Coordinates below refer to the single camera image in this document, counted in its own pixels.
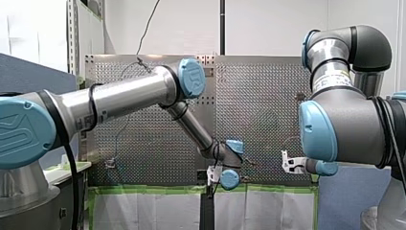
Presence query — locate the black pole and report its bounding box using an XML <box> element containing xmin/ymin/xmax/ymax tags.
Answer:
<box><xmin>219</xmin><ymin>0</ymin><xmax>226</xmax><ymax>56</ymax></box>

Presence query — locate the metal shelf rack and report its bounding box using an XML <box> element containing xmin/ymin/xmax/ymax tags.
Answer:
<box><xmin>66</xmin><ymin>0</ymin><xmax>106</xmax><ymax>78</ymax></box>

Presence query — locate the white and dark cabinet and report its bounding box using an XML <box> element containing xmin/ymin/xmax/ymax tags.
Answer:
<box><xmin>43</xmin><ymin>161</ymin><xmax>93</xmax><ymax>230</ymax></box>

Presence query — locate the grey board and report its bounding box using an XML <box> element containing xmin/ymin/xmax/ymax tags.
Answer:
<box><xmin>318</xmin><ymin>165</ymin><xmax>393</xmax><ymax>230</ymax></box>

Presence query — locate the black cable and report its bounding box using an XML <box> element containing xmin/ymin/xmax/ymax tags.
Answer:
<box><xmin>136</xmin><ymin>0</ymin><xmax>161</xmax><ymax>56</ymax></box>
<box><xmin>372</xmin><ymin>95</ymin><xmax>406</xmax><ymax>180</ymax></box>
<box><xmin>37</xmin><ymin>82</ymin><xmax>99</xmax><ymax>230</ymax></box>

